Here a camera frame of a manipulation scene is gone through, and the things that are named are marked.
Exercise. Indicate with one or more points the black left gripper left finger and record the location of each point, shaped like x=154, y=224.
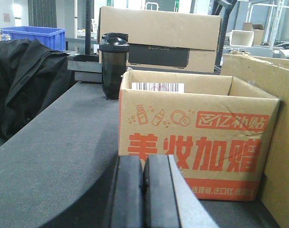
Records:
x=127, y=205

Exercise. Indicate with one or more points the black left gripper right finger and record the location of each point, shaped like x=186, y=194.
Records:
x=169, y=202

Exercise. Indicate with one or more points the plain brown cardboard box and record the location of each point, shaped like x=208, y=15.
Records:
x=271, y=75

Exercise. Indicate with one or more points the orange printed cardboard box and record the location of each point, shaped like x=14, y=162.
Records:
x=218, y=128

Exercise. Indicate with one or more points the large cardboard box black print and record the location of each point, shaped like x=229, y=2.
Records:
x=165, y=40

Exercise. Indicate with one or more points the black jacket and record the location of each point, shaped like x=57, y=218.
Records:
x=32, y=76

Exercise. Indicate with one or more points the white open box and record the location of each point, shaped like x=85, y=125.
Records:
x=241, y=38

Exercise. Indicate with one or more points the blue plastic crate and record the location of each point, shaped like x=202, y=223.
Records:
x=53, y=38

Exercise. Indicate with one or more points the small open cardboard box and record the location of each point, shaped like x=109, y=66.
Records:
x=257, y=29

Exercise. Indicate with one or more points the black metal shelf post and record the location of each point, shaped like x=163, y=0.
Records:
x=88, y=28

